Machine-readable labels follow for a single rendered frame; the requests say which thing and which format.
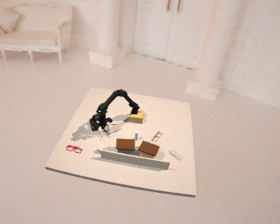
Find red glasses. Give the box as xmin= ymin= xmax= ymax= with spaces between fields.
xmin=66 ymin=145 xmax=82 ymax=153

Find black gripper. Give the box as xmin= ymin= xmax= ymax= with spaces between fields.
xmin=93 ymin=117 xmax=112 ymax=130

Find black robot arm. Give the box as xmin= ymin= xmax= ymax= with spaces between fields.
xmin=92 ymin=89 xmax=140 ymax=122

